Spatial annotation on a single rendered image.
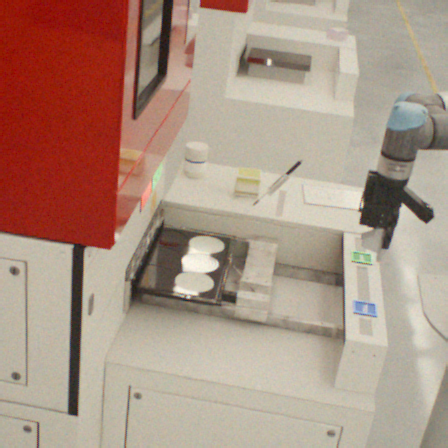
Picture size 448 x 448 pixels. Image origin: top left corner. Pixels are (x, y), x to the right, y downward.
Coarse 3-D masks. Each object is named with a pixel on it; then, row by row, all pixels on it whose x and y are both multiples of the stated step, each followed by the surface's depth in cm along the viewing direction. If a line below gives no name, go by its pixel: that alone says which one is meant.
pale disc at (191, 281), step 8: (192, 272) 199; (176, 280) 194; (184, 280) 195; (192, 280) 195; (200, 280) 196; (208, 280) 196; (184, 288) 191; (192, 288) 192; (200, 288) 192; (208, 288) 193
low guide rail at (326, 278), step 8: (232, 264) 219; (240, 264) 218; (280, 264) 218; (280, 272) 217; (288, 272) 217; (296, 272) 216; (304, 272) 216; (312, 272) 216; (320, 272) 216; (328, 272) 217; (312, 280) 217; (320, 280) 216; (328, 280) 216
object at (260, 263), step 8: (248, 256) 214; (256, 256) 214; (264, 256) 215; (272, 256) 215; (248, 264) 210; (256, 264) 210; (264, 264) 211; (272, 264) 211; (248, 272) 206; (256, 272) 206; (264, 272) 207; (272, 272) 207; (240, 312) 190; (248, 312) 190; (256, 312) 189; (264, 312) 189; (264, 320) 190
